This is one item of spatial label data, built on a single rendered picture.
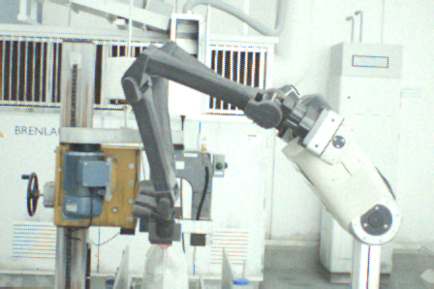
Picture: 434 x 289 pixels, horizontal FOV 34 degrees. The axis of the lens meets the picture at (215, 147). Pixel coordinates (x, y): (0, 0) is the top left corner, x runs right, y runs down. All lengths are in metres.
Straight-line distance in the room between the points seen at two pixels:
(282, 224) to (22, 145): 2.70
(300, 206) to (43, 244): 2.61
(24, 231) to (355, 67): 3.14
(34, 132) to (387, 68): 3.10
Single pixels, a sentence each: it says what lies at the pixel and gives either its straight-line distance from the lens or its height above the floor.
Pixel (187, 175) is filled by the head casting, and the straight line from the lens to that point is 2.83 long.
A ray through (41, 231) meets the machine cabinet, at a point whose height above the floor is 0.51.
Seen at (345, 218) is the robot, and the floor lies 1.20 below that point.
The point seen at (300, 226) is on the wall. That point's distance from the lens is 7.05.
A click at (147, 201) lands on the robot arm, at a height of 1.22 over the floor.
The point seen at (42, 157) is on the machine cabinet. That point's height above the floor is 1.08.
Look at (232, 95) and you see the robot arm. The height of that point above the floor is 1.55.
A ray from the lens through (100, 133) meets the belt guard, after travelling 2.64.
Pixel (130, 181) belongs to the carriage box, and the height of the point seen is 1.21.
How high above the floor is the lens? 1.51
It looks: 3 degrees down
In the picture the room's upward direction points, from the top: 2 degrees clockwise
